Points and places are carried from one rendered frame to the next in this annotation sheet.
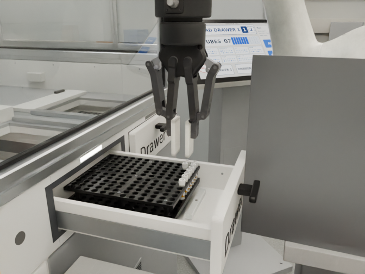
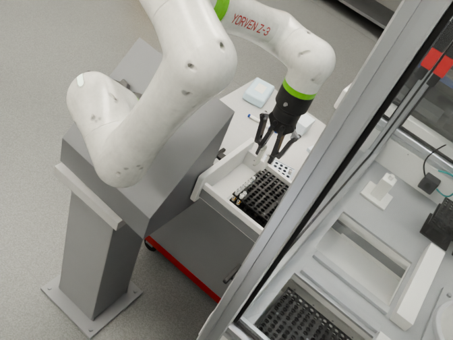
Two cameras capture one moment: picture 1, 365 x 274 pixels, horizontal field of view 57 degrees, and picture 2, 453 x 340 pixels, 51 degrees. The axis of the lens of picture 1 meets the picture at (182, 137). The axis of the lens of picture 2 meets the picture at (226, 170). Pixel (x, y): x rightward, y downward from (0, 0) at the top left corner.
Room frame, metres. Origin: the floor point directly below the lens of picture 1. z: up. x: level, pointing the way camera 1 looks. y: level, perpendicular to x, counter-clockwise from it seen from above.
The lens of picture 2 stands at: (1.67, -0.05, 1.89)
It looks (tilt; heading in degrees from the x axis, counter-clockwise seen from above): 43 degrees down; 182
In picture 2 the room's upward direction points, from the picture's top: 24 degrees clockwise
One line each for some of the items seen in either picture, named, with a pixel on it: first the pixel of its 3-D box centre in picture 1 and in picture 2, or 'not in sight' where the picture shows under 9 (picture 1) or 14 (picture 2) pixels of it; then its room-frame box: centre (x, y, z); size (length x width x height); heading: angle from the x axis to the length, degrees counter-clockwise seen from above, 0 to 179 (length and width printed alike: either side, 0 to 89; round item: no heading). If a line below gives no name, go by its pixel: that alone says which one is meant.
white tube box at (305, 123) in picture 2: not in sight; (296, 119); (0.01, 0.07, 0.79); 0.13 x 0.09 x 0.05; 72
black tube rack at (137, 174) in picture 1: (137, 189); (273, 208); (0.62, 0.09, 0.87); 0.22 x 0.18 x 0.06; 72
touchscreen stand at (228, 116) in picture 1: (232, 167); not in sight; (1.52, -0.25, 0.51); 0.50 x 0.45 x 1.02; 24
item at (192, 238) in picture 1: (133, 191); (274, 210); (0.63, 0.10, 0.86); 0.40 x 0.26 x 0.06; 72
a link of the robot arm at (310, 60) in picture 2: not in sight; (308, 64); (0.58, -0.01, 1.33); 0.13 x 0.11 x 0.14; 60
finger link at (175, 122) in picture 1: (175, 136); (267, 160); (0.59, 0.01, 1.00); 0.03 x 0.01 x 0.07; 162
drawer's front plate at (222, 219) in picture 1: (232, 203); (224, 168); (0.56, -0.10, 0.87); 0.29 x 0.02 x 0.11; 162
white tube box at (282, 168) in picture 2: not in sight; (275, 171); (0.36, 0.07, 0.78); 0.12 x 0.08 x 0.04; 87
